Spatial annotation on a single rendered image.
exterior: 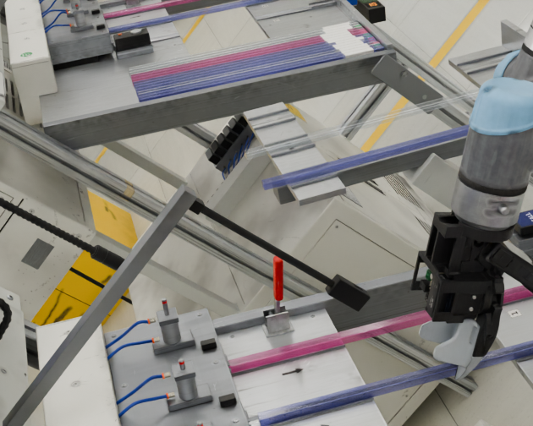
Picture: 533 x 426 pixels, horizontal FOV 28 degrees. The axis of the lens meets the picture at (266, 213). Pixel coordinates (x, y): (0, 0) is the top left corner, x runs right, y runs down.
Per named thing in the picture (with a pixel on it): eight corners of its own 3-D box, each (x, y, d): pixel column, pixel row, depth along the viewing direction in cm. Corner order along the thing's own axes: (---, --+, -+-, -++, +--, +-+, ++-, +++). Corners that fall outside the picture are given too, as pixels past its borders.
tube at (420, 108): (546, 76, 171) (546, 69, 170) (550, 79, 169) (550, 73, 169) (244, 156, 163) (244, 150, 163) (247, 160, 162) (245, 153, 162)
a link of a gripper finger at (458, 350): (420, 379, 125) (434, 311, 122) (466, 378, 127) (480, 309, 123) (430, 394, 122) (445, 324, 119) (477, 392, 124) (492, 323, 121)
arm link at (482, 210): (508, 167, 120) (541, 199, 113) (498, 204, 122) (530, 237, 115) (447, 166, 118) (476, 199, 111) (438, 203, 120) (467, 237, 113)
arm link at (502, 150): (573, 102, 108) (497, 98, 106) (546, 198, 113) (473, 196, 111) (539, 75, 115) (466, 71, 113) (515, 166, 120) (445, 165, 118)
